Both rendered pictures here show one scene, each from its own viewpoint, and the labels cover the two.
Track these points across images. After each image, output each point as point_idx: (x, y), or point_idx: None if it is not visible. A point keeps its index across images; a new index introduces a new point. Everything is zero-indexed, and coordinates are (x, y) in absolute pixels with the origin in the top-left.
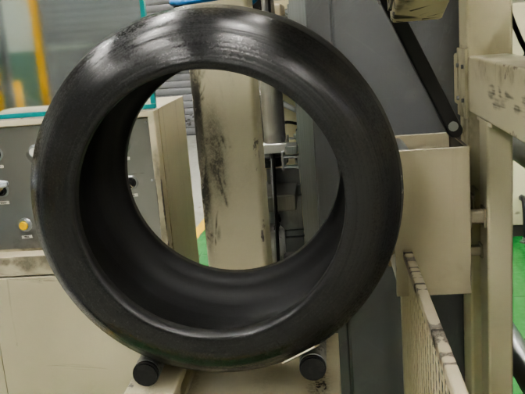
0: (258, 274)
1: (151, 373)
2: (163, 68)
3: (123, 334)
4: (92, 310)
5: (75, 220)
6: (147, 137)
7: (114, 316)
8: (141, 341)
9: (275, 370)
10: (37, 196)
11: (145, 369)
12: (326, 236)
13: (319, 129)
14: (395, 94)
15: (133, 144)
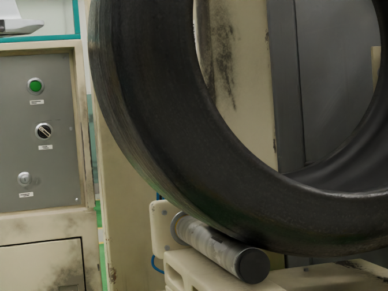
0: (302, 174)
1: (262, 263)
2: None
3: (245, 199)
4: (205, 167)
5: (193, 36)
6: (66, 75)
7: (236, 174)
8: (269, 207)
9: (339, 287)
10: (131, 10)
11: (255, 258)
12: (377, 124)
13: (278, 55)
14: (353, 19)
15: (49, 84)
